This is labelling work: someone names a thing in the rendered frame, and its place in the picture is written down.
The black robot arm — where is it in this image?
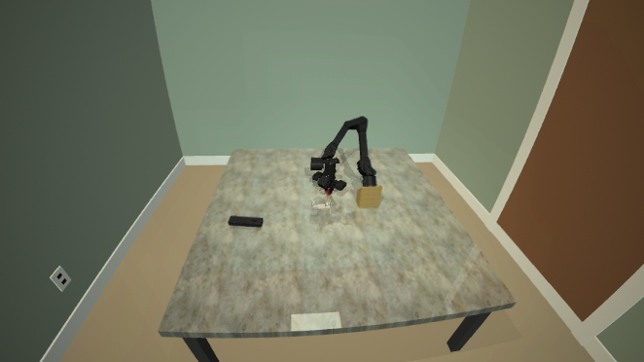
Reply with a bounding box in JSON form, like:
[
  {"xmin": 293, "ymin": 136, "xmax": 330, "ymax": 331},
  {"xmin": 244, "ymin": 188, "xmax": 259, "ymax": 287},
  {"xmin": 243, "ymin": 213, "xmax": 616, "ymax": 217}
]
[{"xmin": 310, "ymin": 116, "xmax": 376, "ymax": 189}]

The black rectangular bar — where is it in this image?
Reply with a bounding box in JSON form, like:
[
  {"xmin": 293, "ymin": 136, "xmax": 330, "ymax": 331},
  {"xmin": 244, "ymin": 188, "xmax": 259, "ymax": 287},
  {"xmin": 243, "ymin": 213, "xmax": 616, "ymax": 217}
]
[{"xmin": 228, "ymin": 216, "xmax": 263, "ymax": 227}]

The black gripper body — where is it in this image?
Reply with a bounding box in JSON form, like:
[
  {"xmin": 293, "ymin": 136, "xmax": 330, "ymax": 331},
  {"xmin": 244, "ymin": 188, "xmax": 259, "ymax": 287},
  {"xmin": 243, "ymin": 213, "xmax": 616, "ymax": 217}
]
[{"xmin": 312, "ymin": 170, "xmax": 346, "ymax": 191}]

